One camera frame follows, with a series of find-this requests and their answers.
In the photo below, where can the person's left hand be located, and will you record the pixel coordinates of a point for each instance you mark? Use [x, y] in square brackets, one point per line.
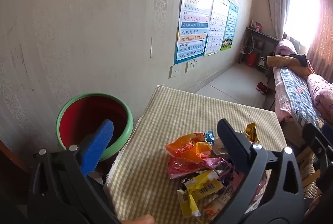
[138, 220]

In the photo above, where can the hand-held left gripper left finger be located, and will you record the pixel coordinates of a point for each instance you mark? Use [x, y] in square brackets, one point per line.
[97, 145]

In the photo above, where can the tan cushion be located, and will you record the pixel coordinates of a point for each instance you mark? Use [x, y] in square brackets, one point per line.
[281, 61]

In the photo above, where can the beige checked tablecloth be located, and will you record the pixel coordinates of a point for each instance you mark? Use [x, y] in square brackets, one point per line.
[169, 109]

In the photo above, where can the yellow wrapper with barcode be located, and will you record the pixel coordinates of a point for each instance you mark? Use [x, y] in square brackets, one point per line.
[200, 185]

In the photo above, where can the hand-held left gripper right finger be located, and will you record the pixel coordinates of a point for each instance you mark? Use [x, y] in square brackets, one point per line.
[232, 144]

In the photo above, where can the shiny red snack wrapper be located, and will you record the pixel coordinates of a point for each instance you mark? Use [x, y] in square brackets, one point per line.
[182, 169]

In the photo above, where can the orange snack wrapper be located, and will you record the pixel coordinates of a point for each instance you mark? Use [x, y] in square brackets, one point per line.
[182, 148]

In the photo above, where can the metal shelf rack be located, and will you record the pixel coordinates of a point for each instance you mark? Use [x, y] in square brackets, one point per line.
[260, 36]

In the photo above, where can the pink pillow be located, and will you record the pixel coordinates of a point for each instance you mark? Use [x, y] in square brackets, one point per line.
[285, 47]

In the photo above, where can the red bin with green rim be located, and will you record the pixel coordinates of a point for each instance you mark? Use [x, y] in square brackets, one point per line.
[78, 114]

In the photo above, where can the green and blue wall poster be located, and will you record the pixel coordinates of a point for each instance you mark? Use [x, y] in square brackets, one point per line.
[230, 28]

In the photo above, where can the bright window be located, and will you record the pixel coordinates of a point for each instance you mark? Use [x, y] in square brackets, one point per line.
[301, 10]

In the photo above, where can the plaid cushioned wooden chair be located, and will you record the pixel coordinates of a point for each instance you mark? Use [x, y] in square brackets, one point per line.
[309, 166]

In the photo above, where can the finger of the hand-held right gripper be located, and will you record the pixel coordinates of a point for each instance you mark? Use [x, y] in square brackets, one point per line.
[316, 140]

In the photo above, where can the pink and white carton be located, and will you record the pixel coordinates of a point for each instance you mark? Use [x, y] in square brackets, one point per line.
[221, 203]

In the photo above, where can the white table wall poster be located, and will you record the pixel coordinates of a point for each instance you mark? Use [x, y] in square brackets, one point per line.
[217, 28]

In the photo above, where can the small red bin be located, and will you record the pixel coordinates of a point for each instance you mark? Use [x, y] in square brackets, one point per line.
[251, 60]

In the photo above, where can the pink bed sheet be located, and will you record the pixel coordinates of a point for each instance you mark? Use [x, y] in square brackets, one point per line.
[282, 99]

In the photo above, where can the pale lace curtain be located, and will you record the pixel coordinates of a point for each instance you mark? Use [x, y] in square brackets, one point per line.
[275, 0]

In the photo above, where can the small blue wrapper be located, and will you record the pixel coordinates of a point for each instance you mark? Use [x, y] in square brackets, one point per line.
[209, 136]

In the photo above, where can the pink floral quilt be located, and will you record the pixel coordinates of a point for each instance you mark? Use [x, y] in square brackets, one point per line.
[321, 93]

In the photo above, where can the red slipper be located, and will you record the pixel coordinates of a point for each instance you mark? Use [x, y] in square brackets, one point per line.
[259, 86]
[264, 89]

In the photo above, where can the gold and black snack wrapper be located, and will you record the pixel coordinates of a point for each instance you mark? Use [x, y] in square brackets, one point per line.
[252, 132]

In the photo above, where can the orange patterned curtain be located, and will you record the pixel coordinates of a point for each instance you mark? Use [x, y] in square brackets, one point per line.
[322, 39]

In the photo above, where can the brown wooden furniture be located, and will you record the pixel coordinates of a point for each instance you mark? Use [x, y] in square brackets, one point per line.
[10, 159]

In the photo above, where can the black cloth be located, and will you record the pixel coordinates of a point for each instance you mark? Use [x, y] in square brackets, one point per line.
[299, 59]

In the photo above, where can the blue alphabet wall poster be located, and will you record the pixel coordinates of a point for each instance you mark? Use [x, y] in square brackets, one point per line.
[192, 23]

